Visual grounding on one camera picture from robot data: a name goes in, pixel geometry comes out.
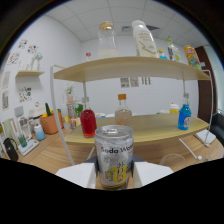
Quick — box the silver soda water can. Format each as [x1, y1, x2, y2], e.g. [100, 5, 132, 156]
[94, 124, 135, 190]

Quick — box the red liquid bottle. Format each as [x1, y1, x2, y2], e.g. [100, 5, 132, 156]
[79, 97, 98, 138]

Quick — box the white scale tray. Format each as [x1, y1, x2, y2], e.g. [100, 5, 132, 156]
[17, 134, 40, 157]

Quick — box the small light blue bottle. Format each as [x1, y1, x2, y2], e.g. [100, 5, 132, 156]
[33, 123, 46, 141]

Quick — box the orange pot with fruit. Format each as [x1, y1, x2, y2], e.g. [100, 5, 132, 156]
[39, 102, 64, 135]

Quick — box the green potted plant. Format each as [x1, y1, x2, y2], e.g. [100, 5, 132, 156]
[74, 103, 84, 118]

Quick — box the white paper menu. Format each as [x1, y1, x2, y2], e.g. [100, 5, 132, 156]
[194, 129, 217, 148]

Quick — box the clear bottle with orange cap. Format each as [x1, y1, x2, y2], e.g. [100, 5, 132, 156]
[114, 93, 133, 128]

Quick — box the yellow bottle with white cap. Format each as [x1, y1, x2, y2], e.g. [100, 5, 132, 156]
[169, 103, 180, 114]

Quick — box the black kettle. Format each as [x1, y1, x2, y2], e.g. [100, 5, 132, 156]
[2, 137, 19, 162]

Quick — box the pink vase with flowers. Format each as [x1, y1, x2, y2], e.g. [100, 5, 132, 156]
[65, 83, 75, 104]

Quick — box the black chair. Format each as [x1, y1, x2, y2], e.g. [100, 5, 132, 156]
[209, 112, 224, 148]

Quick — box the two-tier wooden shelf rack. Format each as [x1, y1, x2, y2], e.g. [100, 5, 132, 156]
[49, 56, 214, 166]

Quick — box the small blue liquid bottle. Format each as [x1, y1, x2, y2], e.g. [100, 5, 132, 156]
[158, 49, 168, 60]

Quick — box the white vase with flowers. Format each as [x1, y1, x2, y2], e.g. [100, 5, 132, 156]
[30, 51, 44, 72]

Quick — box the clear bottle with green cap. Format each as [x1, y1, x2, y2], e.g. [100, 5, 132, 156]
[166, 35, 182, 63]

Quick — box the large white bottle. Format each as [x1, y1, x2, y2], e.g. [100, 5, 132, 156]
[131, 19, 159, 58]

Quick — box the glass jar with cork lid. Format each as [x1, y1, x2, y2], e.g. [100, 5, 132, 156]
[97, 21, 118, 60]

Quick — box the wooden wall shelf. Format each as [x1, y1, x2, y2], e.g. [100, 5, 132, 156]
[15, 69, 45, 78]

